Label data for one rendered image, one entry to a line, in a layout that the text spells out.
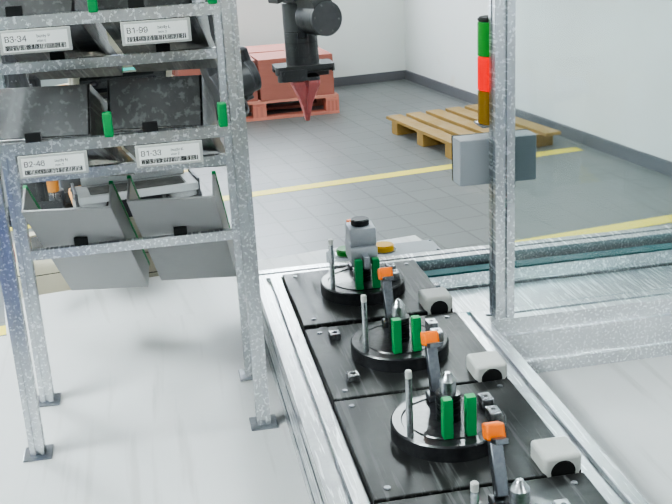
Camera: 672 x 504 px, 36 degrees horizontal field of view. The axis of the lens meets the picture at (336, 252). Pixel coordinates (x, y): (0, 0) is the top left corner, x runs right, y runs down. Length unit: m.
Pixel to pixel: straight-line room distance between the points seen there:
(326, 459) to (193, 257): 0.56
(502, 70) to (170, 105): 0.47
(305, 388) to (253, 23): 7.71
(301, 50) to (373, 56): 7.63
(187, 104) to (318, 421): 0.46
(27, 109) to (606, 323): 0.93
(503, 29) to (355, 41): 7.84
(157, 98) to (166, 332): 0.59
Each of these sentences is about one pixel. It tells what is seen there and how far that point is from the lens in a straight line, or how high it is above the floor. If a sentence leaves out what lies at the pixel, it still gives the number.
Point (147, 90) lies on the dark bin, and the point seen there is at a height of 1.36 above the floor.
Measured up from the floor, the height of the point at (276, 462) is 0.86.
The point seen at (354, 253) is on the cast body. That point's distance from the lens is 1.65.
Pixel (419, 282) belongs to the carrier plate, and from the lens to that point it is 1.73.
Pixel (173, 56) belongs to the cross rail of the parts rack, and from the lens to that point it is 1.53.
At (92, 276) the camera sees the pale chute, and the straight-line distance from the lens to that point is 1.73.
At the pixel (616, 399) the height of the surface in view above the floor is 0.86.
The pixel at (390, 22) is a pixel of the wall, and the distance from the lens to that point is 9.42.
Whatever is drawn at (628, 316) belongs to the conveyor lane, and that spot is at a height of 0.93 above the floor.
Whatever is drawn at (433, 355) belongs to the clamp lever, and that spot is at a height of 1.04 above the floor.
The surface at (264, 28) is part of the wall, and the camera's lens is 9.06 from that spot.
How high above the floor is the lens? 1.59
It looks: 19 degrees down
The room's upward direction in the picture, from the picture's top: 3 degrees counter-clockwise
